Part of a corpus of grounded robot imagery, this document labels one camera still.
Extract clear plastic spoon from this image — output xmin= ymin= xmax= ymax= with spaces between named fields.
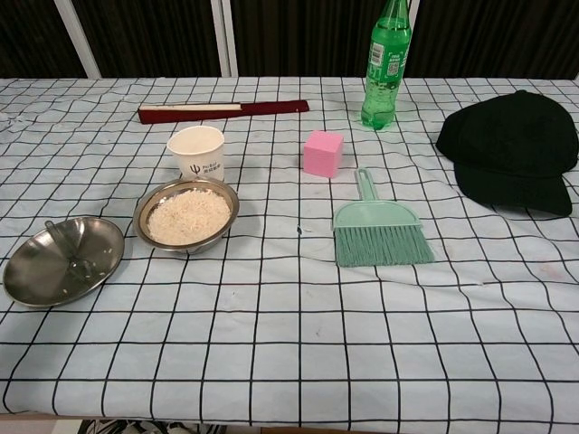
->
xmin=44 ymin=220 xmax=92 ymax=279

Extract white rice heap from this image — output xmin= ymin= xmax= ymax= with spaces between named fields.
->
xmin=147 ymin=189 xmax=233 ymax=248

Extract white paper cup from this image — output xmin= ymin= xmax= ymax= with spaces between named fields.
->
xmin=166 ymin=126 xmax=226 ymax=183

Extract pink cube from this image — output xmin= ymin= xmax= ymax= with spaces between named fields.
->
xmin=302 ymin=129 xmax=346 ymax=178

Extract green hand brush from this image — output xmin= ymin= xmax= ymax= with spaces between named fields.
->
xmin=333 ymin=167 xmax=436 ymax=269

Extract blue white checked tablecloth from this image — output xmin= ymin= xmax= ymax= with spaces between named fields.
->
xmin=0 ymin=75 xmax=579 ymax=429

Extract dark red folding fan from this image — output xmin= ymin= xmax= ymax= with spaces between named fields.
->
xmin=138 ymin=99 xmax=311 ymax=126

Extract steel bowl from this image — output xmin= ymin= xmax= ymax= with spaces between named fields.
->
xmin=132 ymin=176 xmax=241 ymax=256

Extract green plastic soda bottle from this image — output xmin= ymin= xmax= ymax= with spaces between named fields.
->
xmin=360 ymin=0 xmax=413 ymax=133

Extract black cap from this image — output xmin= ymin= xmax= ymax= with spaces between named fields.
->
xmin=435 ymin=89 xmax=579 ymax=217

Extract flat steel plate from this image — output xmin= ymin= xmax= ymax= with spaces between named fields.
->
xmin=2 ymin=216 xmax=127 ymax=309

